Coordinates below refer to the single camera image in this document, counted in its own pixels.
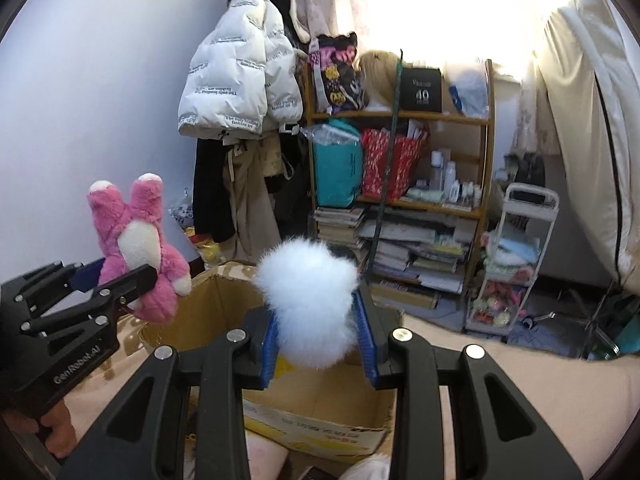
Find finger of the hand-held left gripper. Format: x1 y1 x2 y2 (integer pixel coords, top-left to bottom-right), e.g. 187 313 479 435
20 264 159 341
0 258 108 312

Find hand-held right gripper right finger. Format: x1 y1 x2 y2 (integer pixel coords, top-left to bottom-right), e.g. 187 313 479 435
352 285 583 480

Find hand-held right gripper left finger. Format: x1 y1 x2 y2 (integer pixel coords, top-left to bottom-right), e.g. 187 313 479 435
57 305 283 480

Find pink plush bunny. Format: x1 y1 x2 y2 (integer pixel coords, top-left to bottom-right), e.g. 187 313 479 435
87 173 192 322

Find white fluffy pompom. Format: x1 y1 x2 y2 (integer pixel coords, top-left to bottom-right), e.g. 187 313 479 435
254 238 361 370

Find cardboard box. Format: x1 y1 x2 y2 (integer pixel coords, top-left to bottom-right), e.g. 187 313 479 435
115 260 406 461

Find person's left hand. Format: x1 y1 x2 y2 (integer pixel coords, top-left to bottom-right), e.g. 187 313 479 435
0 400 81 461

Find yellow red packet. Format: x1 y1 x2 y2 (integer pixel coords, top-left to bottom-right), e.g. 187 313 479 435
187 227 221 266

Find blue white patterned bag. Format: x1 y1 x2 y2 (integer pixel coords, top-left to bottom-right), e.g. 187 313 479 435
170 190 196 233

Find pile of books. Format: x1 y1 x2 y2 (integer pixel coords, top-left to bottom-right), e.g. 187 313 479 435
314 205 478 311

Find black hanging garment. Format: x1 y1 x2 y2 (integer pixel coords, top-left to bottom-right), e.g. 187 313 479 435
272 130 313 241
192 137 236 243

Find pile of small plush toys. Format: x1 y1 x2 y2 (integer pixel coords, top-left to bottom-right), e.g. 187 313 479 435
470 280 521 331

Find beige hanging trousers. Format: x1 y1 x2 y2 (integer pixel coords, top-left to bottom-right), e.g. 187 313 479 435
222 140 282 263

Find light blue folded cloth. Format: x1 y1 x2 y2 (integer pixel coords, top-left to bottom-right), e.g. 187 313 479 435
487 232 543 276

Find red gift bag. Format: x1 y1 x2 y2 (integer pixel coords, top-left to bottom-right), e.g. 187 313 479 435
361 127 430 201

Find teal shopping bag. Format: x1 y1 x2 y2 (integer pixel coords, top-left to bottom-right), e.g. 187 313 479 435
311 120 365 209

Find group of cosmetic bottles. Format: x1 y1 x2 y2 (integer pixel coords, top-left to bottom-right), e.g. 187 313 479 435
430 149 483 206

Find beige floral blanket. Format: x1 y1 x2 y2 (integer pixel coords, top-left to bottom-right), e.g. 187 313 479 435
60 312 638 480

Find clear plastic packet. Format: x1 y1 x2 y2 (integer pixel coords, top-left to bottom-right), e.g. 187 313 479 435
302 122 361 148

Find white rolling cart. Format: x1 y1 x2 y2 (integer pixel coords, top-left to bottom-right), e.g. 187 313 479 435
465 182 560 336

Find wooden shelf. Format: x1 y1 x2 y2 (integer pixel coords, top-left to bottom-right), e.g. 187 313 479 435
300 57 496 331

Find black bag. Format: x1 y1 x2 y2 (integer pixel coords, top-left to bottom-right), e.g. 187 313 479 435
505 152 546 196

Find green pole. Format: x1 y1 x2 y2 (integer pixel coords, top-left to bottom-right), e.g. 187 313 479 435
365 49 405 276

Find white puffer jacket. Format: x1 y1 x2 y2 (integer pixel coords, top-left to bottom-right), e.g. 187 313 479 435
177 0 305 140

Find teal cloth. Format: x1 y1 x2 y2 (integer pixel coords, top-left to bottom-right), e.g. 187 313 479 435
590 310 640 361

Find black box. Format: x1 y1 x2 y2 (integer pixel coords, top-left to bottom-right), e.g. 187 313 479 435
400 66 443 113

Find cartoon printed tote bag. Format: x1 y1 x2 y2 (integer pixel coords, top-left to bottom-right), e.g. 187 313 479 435
308 33 370 113

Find blonde wig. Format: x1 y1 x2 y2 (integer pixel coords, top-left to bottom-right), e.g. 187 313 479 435
357 50 401 111

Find white plastic bag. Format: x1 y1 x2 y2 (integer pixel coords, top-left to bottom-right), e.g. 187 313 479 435
445 67 488 118

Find white office chair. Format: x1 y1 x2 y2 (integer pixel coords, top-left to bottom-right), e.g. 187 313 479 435
532 0 633 361

